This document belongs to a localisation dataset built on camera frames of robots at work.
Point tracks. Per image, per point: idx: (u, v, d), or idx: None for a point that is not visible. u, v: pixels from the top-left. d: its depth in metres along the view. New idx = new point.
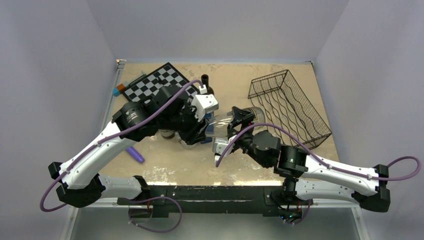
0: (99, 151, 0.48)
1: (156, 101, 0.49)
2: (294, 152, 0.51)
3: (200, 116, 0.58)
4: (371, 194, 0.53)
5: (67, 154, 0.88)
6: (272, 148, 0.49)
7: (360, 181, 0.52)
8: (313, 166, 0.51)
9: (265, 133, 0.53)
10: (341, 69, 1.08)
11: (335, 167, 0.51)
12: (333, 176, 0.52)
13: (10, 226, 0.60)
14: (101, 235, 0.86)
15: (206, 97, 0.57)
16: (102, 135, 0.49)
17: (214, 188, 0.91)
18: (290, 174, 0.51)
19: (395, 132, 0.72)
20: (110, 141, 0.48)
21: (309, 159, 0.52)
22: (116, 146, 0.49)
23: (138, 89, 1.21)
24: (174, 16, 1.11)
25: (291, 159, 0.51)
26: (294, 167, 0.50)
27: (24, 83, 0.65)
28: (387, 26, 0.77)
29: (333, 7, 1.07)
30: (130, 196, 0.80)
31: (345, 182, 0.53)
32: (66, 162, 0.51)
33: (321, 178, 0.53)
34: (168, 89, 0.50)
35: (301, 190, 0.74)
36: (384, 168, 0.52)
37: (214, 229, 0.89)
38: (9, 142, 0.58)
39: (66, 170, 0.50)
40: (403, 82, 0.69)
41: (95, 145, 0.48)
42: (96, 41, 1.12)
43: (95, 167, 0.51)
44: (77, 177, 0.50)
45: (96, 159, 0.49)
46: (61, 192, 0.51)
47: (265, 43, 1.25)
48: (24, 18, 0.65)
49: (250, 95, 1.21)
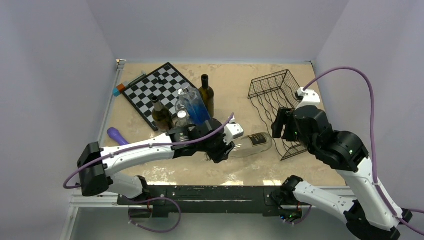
0: (148, 152, 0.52)
1: (198, 130, 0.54)
2: (355, 145, 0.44)
3: (229, 139, 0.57)
4: (378, 226, 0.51)
5: (68, 155, 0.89)
6: (310, 119, 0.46)
7: (385, 212, 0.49)
8: (364, 172, 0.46)
9: (312, 107, 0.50)
10: (341, 69, 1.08)
11: (380, 189, 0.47)
12: (370, 193, 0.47)
13: (11, 226, 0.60)
14: (100, 235, 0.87)
15: (233, 125, 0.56)
16: (153, 139, 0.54)
17: (214, 188, 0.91)
18: (334, 159, 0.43)
19: (394, 132, 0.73)
20: (162, 147, 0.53)
21: (364, 162, 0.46)
22: (163, 153, 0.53)
23: (138, 89, 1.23)
24: (174, 16, 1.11)
25: (349, 149, 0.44)
26: (346, 154, 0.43)
27: (23, 82, 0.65)
28: (388, 26, 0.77)
29: (334, 7, 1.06)
30: (129, 195, 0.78)
31: (371, 205, 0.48)
32: (110, 148, 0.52)
33: (353, 185, 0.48)
34: (211, 123, 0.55)
35: (300, 190, 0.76)
36: (409, 214, 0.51)
37: (214, 229, 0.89)
38: (8, 141, 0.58)
39: (113, 152, 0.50)
40: (404, 81, 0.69)
41: (148, 145, 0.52)
42: (96, 41, 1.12)
43: (133, 163, 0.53)
44: (118, 164, 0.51)
45: (142, 157, 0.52)
46: (91, 173, 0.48)
47: (265, 43, 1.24)
48: (22, 18, 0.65)
49: (250, 95, 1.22)
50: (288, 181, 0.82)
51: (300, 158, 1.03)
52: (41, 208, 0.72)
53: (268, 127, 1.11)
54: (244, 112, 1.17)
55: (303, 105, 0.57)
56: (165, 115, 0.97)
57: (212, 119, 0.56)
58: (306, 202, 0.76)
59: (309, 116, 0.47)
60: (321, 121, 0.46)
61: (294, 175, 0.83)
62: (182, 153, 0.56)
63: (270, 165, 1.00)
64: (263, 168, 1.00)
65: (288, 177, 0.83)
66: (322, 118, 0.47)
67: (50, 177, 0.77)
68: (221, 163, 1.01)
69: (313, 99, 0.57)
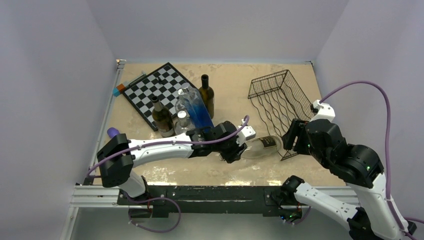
0: (172, 147, 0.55)
1: (213, 132, 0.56)
2: (372, 160, 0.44)
3: (241, 141, 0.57)
4: (383, 237, 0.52)
5: (69, 155, 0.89)
6: (324, 133, 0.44)
7: (393, 226, 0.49)
8: (378, 188, 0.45)
9: (324, 120, 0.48)
10: (341, 69, 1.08)
11: (392, 205, 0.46)
12: (381, 208, 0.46)
13: (11, 226, 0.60)
14: (101, 235, 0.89)
15: (245, 127, 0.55)
16: (175, 137, 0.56)
17: (214, 188, 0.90)
18: (350, 174, 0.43)
19: (394, 132, 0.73)
20: (183, 145, 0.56)
21: (378, 178, 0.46)
22: (184, 151, 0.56)
23: (138, 89, 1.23)
24: (174, 16, 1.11)
25: (367, 165, 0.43)
26: (363, 170, 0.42)
27: (23, 82, 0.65)
28: (388, 27, 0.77)
29: (334, 7, 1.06)
30: (130, 193, 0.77)
31: (381, 218, 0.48)
32: (137, 141, 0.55)
33: (365, 198, 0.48)
34: (225, 125, 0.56)
35: (301, 192, 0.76)
36: (414, 226, 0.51)
37: (214, 230, 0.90)
38: (8, 142, 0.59)
39: (140, 145, 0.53)
40: (404, 82, 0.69)
41: (172, 142, 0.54)
42: (96, 41, 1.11)
43: (155, 158, 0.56)
44: (143, 156, 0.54)
45: (165, 152, 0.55)
46: (119, 163, 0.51)
47: (265, 43, 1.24)
48: (22, 18, 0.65)
49: (250, 95, 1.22)
50: (288, 181, 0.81)
51: (300, 158, 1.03)
52: (41, 209, 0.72)
53: (268, 127, 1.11)
54: (245, 112, 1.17)
55: (316, 118, 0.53)
56: (165, 115, 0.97)
57: (228, 122, 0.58)
58: (307, 204, 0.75)
59: (322, 130, 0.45)
60: (335, 135, 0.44)
61: (295, 176, 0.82)
62: (198, 153, 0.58)
63: (270, 165, 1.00)
64: (263, 168, 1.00)
65: (288, 177, 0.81)
66: (335, 132, 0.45)
67: (50, 178, 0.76)
68: (220, 163, 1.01)
69: (327, 112, 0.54)
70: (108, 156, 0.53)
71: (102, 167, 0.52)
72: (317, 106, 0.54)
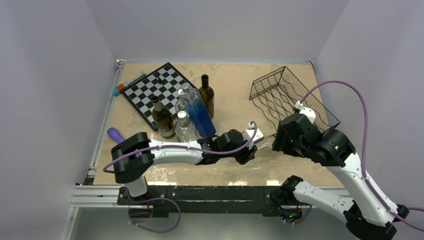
0: (187, 152, 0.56)
1: (219, 141, 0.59)
2: (341, 141, 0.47)
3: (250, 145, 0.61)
4: (373, 222, 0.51)
5: (69, 155, 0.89)
6: (294, 123, 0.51)
7: (378, 207, 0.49)
8: (352, 166, 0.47)
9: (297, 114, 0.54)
10: (341, 69, 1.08)
11: (370, 183, 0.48)
12: (359, 187, 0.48)
13: (11, 226, 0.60)
14: (102, 235, 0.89)
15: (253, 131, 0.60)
16: (188, 143, 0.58)
17: (214, 187, 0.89)
18: (322, 155, 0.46)
19: (393, 132, 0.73)
20: (195, 151, 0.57)
21: (351, 157, 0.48)
22: (196, 157, 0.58)
23: (138, 89, 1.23)
24: (174, 16, 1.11)
25: (335, 145, 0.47)
26: (332, 149, 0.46)
27: (23, 82, 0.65)
28: (388, 26, 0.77)
29: (335, 7, 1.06)
30: (133, 192, 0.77)
31: (363, 199, 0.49)
32: (155, 141, 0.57)
33: (344, 180, 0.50)
34: (231, 133, 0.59)
35: (300, 190, 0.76)
36: (405, 209, 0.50)
37: (214, 229, 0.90)
38: (8, 141, 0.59)
39: (160, 145, 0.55)
40: (405, 81, 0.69)
41: (186, 147, 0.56)
42: (96, 41, 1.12)
43: (168, 160, 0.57)
44: (161, 157, 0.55)
45: (181, 154, 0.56)
46: (140, 160, 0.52)
47: (265, 43, 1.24)
48: (22, 18, 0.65)
49: (251, 95, 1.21)
50: (288, 181, 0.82)
51: (300, 158, 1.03)
52: (40, 208, 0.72)
53: (268, 127, 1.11)
54: (245, 112, 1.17)
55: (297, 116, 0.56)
56: (165, 115, 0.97)
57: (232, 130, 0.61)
58: (306, 201, 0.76)
59: (292, 120, 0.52)
60: (303, 123, 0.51)
61: (294, 175, 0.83)
62: (205, 162, 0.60)
63: (270, 165, 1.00)
64: (263, 168, 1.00)
65: (289, 177, 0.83)
66: (303, 121, 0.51)
67: (50, 177, 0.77)
68: (221, 164, 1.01)
69: (308, 112, 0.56)
70: (126, 153, 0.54)
71: (120, 162, 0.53)
72: (299, 107, 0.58)
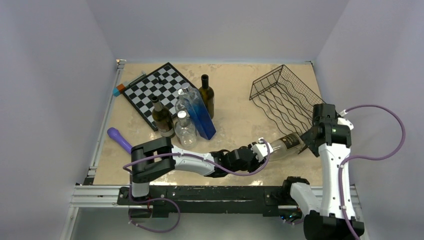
0: (201, 162, 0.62)
1: (228, 157, 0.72)
2: (344, 132, 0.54)
3: (260, 158, 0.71)
4: (321, 213, 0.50)
5: (69, 155, 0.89)
6: (322, 105, 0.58)
7: (333, 197, 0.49)
8: (336, 152, 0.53)
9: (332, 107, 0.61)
10: (341, 69, 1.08)
11: (341, 172, 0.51)
12: (329, 168, 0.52)
13: (11, 225, 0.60)
14: None
15: (264, 146, 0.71)
16: (203, 155, 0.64)
17: (214, 187, 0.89)
18: (320, 131, 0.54)
19: (392, 132, 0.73)
20: (209, 164, 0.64)
21: (341, 144, 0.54)
22: (208, 167, 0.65)
23: (138, 89, 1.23)
24: (174, 16, 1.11)
25: (335, 130, 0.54)
26: (330, 130, 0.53)
27: (22, 82, 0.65)
28: (388, 27, 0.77)
29: (335, 7, 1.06)
30: (135, 194, 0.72)
31: (326, 183, 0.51)
32: (176, 148, 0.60)
33: (323, 165, 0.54)
34: (242, 151, 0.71)
35: (296, 185, 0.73)
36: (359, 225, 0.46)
37: (214, 230, 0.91)
38: (8, 140, 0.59)
39: (181, 153, 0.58)
40: (404, 82, 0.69)
41: (202, 158, 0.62)
42: (96, 41, 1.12)
43: (182, 167, 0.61)
44: (179, 164, 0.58)
45: (195, 164, 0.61)
46: (165, 164, 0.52)
47: (265, 44, 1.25)
48: (21, 18, 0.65)
49: (251, 95, 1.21)
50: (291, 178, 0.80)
51: (300, 159, 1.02)
52: (40, 208, 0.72)
53: (268, 127, 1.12)
54: (245, 112, 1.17)
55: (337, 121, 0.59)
56: (165, 115, 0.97)
57: (243, 148, 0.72)
58: (295, 197, 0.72)
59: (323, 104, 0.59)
60: (327, 109, 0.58)
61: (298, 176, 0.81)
62: (212, 175, 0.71)
63: (270, 165, 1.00)
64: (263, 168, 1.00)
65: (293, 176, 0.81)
66: (329, 109, 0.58)
67: (50, 177, 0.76)
68: None
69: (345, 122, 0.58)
70: (148, 155, 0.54)
71: (141, 163, 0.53)
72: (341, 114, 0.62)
